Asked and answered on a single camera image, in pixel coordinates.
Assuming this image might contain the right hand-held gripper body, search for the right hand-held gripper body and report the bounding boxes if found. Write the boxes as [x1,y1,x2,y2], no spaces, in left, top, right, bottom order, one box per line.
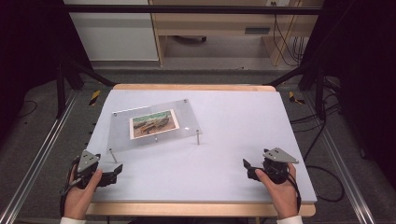
[260,147,300,185]

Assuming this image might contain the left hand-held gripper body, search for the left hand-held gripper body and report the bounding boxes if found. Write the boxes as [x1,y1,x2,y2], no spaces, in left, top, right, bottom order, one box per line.
[72,149,101,189]

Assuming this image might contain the boat picture print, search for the boat picture print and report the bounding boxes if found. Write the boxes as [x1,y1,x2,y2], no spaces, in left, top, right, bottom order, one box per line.
[129,108,180,140]

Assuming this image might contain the clear acrylic photo frame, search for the clear acrylic photo frame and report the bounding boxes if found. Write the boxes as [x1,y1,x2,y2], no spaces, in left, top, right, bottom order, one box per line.
[106,98,203,164]

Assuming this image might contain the person's left hand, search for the person's left hand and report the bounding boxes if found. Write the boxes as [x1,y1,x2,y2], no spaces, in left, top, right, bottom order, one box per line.
[64,167,104,220]

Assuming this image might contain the person's right hand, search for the person's right hand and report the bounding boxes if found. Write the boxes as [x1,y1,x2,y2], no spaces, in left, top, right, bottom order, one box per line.
[254,162,299,220]

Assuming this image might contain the white table mat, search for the white table mat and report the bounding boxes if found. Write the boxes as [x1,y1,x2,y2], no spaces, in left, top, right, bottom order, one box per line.
[87,90,318,203]

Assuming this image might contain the yellow clamp left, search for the yellow clamp left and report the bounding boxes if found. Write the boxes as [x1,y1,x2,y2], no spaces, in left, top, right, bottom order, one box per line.
[89,90,102,106]

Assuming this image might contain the yellow clamp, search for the yellow clamp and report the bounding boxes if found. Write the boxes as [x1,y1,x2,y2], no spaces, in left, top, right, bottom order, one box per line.
[89,90,102,106]
[288,91,306,105]

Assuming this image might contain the yellow clamp right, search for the yellow clamp right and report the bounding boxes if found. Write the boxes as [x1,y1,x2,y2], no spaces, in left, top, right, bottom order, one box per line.
[288,91,306,105]

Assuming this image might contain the black metal stand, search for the black metal stand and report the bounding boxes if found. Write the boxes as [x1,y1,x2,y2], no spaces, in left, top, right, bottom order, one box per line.
[55,58,117,119]
[264,58,328,121]

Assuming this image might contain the person's dark clothing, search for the person's dark clothing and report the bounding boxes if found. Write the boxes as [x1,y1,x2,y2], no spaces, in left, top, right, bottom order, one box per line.
[128,217,250,224]

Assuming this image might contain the wooden table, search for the wooden table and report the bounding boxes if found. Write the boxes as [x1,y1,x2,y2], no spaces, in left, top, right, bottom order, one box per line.
[85,83,317,217]

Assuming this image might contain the black curtain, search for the black curtain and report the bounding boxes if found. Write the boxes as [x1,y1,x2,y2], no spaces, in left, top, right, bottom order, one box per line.
[0,0,92,144]
[298,0,396,190]

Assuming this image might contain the white cabinet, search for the white cabinet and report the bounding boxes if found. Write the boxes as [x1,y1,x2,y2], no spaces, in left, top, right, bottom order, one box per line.
[63,0,160,62]

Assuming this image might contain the wooden desk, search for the wooden desk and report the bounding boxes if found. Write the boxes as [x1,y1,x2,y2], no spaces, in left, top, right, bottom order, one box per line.
[148,0,325,67]

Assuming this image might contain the right hand-held gripper cable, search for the right hand-held gripper cable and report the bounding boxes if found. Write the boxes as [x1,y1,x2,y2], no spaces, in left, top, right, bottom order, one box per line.
[288,174,303,214]

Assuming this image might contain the hand-held gripper cable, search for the hand-held gripper cable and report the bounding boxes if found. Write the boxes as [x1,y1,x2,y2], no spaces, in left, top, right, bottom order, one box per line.
[288,174,303,214]
[59,158,79,217]

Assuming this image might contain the left hand-held gripper cable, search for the left hand-held gripper cable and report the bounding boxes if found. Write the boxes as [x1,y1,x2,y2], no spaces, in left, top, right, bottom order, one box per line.
[59,158,79,217]

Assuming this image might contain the black floor cable bundle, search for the black floor cable bundle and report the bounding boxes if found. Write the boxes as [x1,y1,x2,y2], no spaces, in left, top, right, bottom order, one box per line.
[290,77,343,134]

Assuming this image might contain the aluminium floor rail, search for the aluminium floor rail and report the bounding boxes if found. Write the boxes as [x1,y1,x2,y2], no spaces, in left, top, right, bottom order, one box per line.
[0,90,79,224]
[302,91,377,224]

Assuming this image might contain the black floor cable loop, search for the black floor cable loop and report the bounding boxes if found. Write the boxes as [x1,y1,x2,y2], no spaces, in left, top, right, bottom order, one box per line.
[303,119,346,203]

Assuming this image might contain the thin black floor cable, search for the thin black floor cable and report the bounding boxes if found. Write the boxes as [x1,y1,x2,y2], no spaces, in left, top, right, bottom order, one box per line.
[18,99,38,119]

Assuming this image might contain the black cables under desk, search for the black cables under desk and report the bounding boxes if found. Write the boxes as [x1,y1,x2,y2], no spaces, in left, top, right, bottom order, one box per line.
[270,1,305,67]

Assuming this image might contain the black horizontal frame bar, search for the black horizontal frame bar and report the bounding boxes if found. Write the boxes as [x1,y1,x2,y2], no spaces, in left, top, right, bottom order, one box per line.
[61,4,323,15]

